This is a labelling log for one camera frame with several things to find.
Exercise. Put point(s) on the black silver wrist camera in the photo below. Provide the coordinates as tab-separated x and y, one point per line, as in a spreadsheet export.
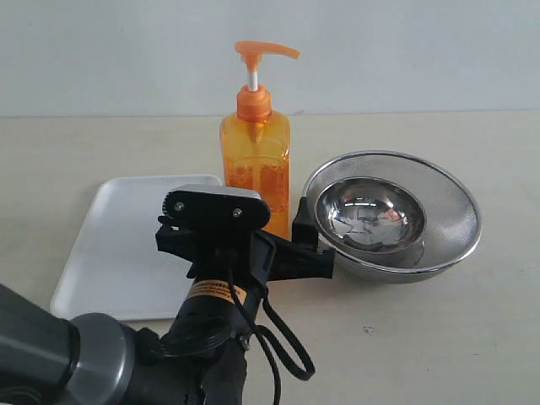
198	207

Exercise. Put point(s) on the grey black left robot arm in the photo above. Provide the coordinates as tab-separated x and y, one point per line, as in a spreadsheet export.
95	359

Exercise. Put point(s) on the steel mesh colander bowl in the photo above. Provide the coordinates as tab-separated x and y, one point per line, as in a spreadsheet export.
454	222

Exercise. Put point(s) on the orange pump soap bottle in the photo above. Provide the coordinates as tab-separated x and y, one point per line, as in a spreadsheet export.
255	139

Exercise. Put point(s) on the white rectangular plastic tray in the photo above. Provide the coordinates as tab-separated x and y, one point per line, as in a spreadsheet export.
114	266

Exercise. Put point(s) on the small shiny steel bowl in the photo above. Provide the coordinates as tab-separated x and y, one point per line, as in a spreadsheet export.
370	215

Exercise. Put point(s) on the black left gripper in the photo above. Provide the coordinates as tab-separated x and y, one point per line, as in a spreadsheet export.
224	247

